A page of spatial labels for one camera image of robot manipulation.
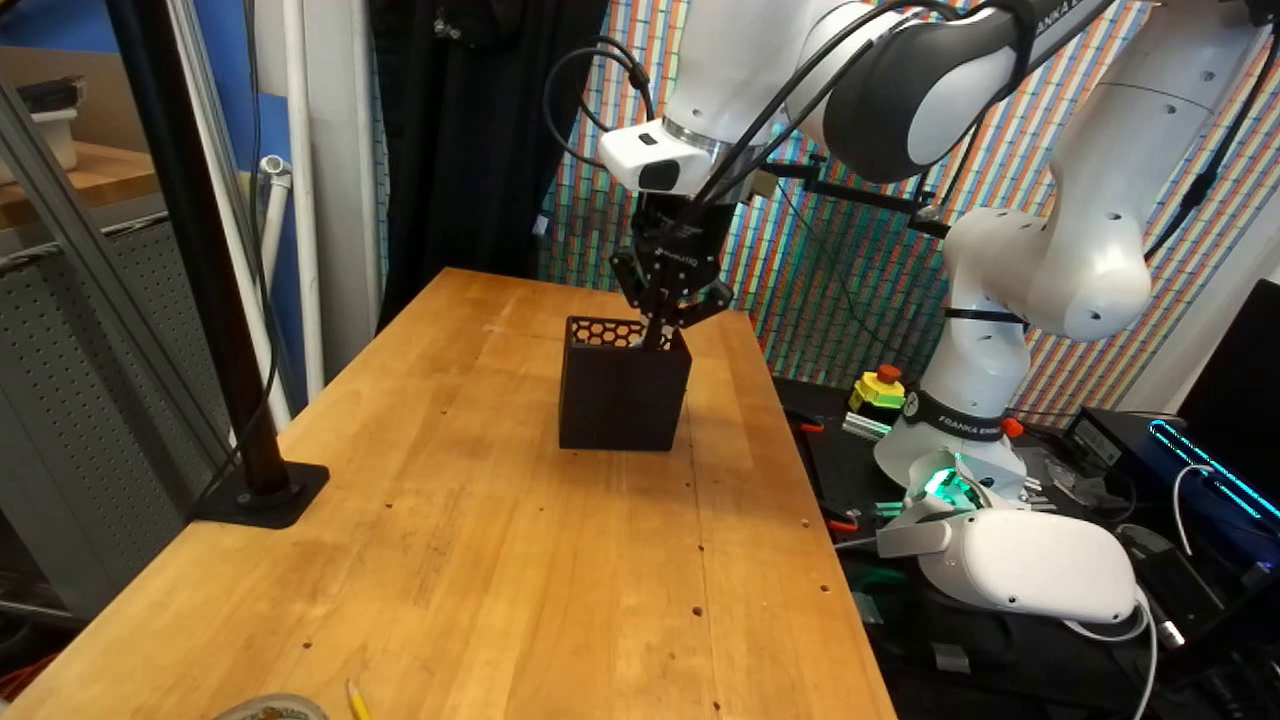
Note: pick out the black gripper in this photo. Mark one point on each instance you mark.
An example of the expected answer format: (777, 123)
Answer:
(681, 234)

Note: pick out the black perforated box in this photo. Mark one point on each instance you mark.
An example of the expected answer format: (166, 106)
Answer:
(621, 405)

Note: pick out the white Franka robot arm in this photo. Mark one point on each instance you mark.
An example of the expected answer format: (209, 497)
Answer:
(1107, 266)

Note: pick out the black electronics box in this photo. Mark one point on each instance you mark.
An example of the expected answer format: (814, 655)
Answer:
(1112, 446)

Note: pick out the black box with blue edges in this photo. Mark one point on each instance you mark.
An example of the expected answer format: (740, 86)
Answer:
(1226, 507)

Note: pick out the striped patterned backdrop panel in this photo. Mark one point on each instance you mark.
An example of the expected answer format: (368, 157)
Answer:
(827, 322)

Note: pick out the black curtain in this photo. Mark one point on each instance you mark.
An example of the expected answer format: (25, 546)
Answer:
(482, 135)

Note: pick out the white VR headset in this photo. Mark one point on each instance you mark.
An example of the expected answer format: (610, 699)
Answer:
(1024, 566)

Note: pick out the black bag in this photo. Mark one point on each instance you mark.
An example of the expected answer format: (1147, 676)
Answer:
(1003, 666)

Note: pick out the yellow pencil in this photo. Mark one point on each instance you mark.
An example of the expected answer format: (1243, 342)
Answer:
(357, 707)

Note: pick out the black flat screen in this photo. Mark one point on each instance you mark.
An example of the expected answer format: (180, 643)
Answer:
(1243, 386)

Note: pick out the grey tape roll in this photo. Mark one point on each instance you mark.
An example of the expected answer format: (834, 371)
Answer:
(264, 708)

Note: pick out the wooden side bench top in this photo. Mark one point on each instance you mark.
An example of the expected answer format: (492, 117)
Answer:
(94, 173)

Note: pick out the grey perforated panel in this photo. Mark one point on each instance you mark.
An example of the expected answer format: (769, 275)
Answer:
(64, 442)

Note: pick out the white plastic bin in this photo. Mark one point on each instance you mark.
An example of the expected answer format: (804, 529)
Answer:
(59, 135)

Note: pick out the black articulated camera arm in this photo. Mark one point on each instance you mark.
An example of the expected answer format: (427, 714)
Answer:
(867, 197)

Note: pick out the black pole with base plate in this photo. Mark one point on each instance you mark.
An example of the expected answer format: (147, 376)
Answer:
(209, 266)

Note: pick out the aluminium frame post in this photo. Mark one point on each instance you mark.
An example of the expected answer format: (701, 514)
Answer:
(222, 135)

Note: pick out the grey slanted frame bar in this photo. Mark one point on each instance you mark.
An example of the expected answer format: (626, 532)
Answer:
(83, 247)

